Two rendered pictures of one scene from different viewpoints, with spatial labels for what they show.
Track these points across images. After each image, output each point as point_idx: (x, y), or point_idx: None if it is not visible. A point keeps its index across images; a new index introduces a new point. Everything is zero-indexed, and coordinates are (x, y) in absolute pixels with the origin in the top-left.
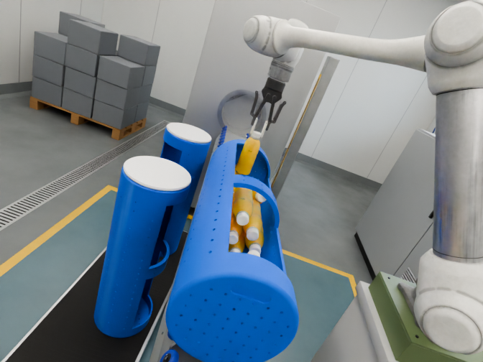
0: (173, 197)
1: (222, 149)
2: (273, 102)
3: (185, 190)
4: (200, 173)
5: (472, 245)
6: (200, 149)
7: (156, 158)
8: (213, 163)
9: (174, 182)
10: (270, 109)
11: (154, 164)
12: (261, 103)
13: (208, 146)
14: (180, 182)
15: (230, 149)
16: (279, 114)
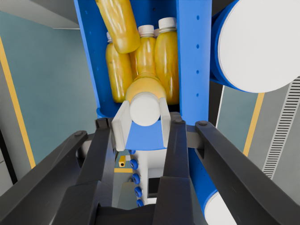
0: (231, 4)
1: (204, 91)
2: (72, 219)
3: (220, 23)
4: (191, 168)
5: None
6: (211, 183)
7: (279, 82)
8: (210, 33)
9: (243, 21)
10: (103, 166)
11: (279, 61)
12: (185, 175)
13: (203, 197)
14: (234, 31)
15: (192, 72)
16: (38, 163)
